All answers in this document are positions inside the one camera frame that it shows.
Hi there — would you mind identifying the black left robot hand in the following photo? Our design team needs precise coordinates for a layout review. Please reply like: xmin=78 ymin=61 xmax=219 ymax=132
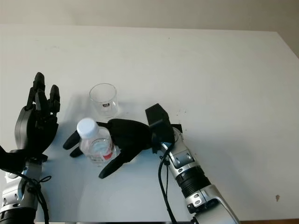
xmin=14 ymin=72 xmax=62 ymax=156

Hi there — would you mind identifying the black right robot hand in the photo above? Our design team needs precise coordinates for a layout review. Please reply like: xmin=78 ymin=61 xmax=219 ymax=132
xmin=63 ymin=118 xmax=153 ymax=180

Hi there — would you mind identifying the clear water bottle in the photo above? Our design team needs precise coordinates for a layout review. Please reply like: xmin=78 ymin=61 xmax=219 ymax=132
xmin=77 ymin=118 xmax=115 ymax=167

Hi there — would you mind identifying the clear glass cup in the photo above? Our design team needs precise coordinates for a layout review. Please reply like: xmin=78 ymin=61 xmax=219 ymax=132
xmin=88 ymin=83 xmax=119 ymax=119

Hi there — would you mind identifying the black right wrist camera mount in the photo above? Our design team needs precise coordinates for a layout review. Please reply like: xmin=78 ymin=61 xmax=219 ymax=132
xmin=145 ymin=103 xmax=175 ymax=145

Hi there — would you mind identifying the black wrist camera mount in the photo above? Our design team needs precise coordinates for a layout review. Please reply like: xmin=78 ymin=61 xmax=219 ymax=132
xmin=0 ymin=144 xmax=49 ymax=175
xmin=145 ymin=103 xmax=175 ymax=145

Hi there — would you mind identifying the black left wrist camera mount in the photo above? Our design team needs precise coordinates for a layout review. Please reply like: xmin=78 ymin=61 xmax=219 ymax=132
xmin=0 ymin=144 xmax=49 ymax=175

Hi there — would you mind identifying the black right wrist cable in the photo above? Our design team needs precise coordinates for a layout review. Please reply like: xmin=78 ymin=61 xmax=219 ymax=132
xmin=158 ymin=141 xmax=178 ymax=224

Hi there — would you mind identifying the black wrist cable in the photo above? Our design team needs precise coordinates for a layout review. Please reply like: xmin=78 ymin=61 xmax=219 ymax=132
xmin=6 ymin=170 xmax=51 ymax=224
xmin=158 ymin=141 xmax=178 ymax=224

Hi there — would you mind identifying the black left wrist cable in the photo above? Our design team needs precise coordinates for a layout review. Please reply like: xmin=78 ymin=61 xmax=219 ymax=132
xmin=6 ymin=170 xmax=51 ymax=224

